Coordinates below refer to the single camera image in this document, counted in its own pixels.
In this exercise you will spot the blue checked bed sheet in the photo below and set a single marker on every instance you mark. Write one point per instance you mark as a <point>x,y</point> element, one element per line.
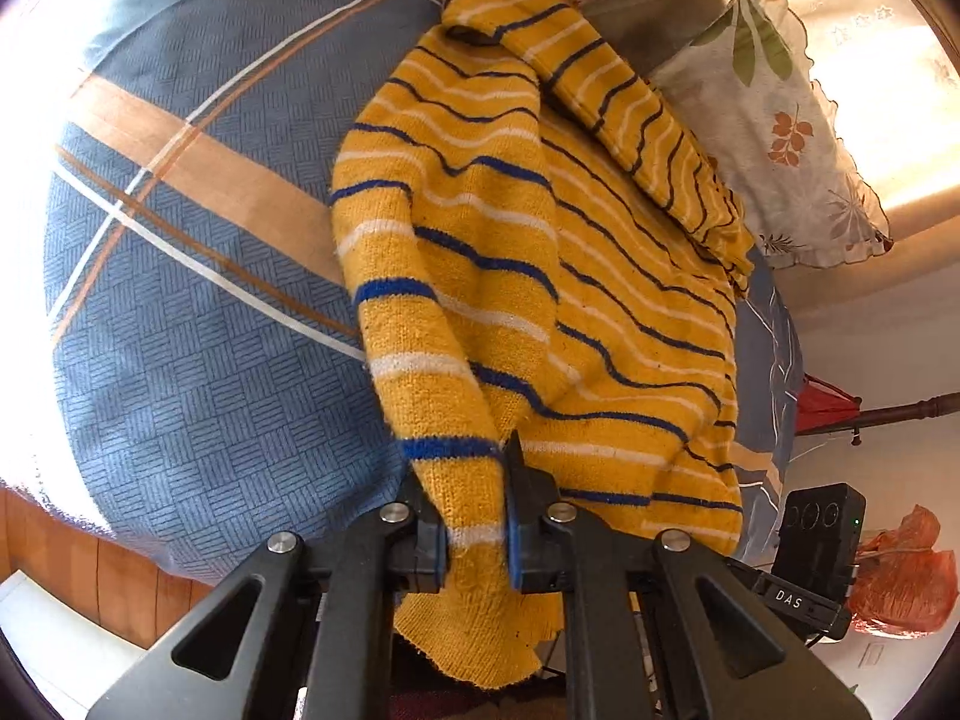
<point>195,315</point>

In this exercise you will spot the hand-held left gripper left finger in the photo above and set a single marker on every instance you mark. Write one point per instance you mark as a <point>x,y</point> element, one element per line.
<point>438,556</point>

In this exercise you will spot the orange plastic bag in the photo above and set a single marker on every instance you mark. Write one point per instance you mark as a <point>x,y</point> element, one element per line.
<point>900,577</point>

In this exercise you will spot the wooden bed frame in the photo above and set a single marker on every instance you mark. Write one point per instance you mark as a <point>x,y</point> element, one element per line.
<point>82,562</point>

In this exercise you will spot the leaf print pillow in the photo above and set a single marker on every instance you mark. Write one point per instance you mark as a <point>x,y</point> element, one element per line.
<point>795,135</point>

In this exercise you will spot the dark wooden pole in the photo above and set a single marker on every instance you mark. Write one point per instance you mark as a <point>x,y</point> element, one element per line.
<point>900,412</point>

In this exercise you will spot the red cloth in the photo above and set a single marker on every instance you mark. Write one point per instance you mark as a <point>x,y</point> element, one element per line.
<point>825,405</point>

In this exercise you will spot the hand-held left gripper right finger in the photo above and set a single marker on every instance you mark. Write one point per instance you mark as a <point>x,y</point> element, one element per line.
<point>516,549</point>

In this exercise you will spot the yellow striped knit sweater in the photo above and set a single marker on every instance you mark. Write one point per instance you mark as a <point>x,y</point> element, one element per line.
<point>600,277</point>

